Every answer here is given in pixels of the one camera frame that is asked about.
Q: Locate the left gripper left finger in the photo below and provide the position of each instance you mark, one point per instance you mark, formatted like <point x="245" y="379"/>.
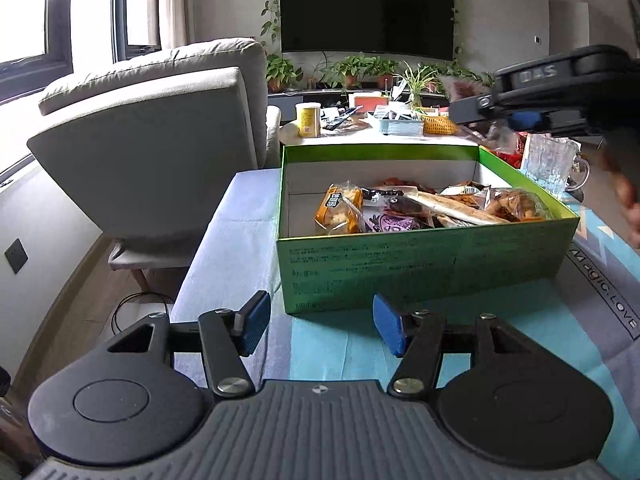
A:
<point x="229" y="336"/>

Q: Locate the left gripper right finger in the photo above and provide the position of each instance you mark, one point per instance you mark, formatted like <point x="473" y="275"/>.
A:
<point x="415" y="338"/>

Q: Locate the long tan biscuit pack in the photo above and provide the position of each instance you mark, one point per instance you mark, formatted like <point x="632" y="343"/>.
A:
<point x="455" y="209"/>

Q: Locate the clear bag brown pastries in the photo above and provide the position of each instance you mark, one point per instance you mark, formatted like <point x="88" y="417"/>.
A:
<point x="516" y="205"/>

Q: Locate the orange bread snack pack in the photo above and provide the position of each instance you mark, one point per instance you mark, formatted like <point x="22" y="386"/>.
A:
<point x="340" y="211"/>

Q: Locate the orange chips bag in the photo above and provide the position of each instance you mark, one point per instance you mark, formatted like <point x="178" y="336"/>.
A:
<point x="472" y="194"/>

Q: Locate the person's hand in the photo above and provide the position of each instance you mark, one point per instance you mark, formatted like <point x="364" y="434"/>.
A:
<point x="625" y="192"/>

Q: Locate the clear glass mug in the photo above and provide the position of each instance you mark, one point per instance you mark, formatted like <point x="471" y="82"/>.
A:
<point x="555" y="164"/>

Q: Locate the green cardboard box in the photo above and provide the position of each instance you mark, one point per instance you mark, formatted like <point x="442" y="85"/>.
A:
<point x="322" y="272"/>

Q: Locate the yellow wicker basket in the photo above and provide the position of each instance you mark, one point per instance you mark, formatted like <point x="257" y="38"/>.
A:
<point x="438" y="126"/>

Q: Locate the spider plant in vase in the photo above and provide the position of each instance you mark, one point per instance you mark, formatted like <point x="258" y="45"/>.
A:
<point x="416" y="79"/>

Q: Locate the blue plastic basket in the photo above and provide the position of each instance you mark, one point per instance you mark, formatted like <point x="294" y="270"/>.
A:
<point x="401" y="126"/>

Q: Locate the grey armchair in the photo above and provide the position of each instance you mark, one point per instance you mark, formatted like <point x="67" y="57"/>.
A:
<point x="146" y="148"/>

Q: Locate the round white coffee table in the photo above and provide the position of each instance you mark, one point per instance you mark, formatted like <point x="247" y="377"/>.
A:
<point x="361" y="132"/>

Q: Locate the yellow canister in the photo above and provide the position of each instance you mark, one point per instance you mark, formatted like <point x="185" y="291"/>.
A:
<point x="308" y="119"/>

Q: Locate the black wall television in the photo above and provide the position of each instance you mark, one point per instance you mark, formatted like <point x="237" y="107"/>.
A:
<point x="422" y="28"/>

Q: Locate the dark window frame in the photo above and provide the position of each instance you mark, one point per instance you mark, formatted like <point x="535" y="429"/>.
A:
<point x="36" y="40"/>

